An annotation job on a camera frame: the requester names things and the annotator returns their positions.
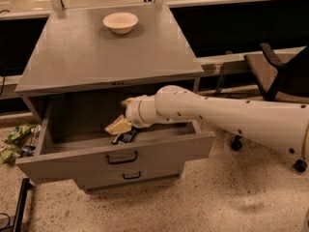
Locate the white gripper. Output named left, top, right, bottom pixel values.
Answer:
left=105, top=97, right=144, bottom=135

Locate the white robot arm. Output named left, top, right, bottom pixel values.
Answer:
left=117, top=86, right=309, bottom=232

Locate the grey drawer cabinet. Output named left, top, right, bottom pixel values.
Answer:
left=14, top=3, right=205, bottom=193

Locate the grey open top drawer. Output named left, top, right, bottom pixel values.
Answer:
left=16, top=90, right=215, bottom=184

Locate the grey lower drawer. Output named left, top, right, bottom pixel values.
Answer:
left=74, top=162, right=184, bottom=191

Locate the white paper bowl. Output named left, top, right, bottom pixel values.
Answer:
left=102, top=13, right=138, bottom=35

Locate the green snack bags pile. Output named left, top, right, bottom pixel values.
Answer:
left=0, top=123, right=42, bottom=165

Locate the black stand base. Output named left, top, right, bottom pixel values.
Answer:
left=0, top=178, right=33, bottom=232

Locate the black office chair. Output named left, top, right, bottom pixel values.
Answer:
left=230, top=42, right=309, bottom=174

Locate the black top drawer handle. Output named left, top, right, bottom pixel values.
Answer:
left=106, top=151, right=138, bottom=165

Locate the black drawer handle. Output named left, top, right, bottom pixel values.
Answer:
left=106, top=151, right=138, bottom=165
left=123, top=171, right=141, bottom=180

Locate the black lower drawer handle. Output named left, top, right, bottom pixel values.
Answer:
left=123, top=171, right=141, bottom=180

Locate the grey metal upright post left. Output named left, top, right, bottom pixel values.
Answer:
left=50, top=0, right=66, bottom=17

